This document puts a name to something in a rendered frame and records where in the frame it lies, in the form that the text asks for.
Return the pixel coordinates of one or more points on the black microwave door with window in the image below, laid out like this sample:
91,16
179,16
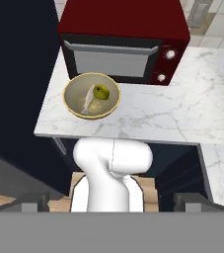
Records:
112,62

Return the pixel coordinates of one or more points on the yellow-green pear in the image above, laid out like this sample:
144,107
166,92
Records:
101,92

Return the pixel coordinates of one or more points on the white rounded pillar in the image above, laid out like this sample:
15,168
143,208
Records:
107,174

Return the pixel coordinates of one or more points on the dark navy fridge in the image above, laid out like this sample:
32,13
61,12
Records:
18,82

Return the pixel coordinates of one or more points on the yellow-rimmed grey bowl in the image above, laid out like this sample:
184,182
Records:
74,99

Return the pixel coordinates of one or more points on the silver fish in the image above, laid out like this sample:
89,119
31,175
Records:
88,99

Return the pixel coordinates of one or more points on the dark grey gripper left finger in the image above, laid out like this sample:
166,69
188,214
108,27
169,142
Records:
34,202

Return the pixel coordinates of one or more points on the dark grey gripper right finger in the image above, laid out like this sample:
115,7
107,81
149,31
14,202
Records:
188,202

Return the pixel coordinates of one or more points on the dark navy counter cupboard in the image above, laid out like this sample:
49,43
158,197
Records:
179,171

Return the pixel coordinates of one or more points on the red microwave oven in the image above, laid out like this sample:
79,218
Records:
123,18

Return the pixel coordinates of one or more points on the white microwave knob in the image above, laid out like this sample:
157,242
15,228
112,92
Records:
162,77
170,54

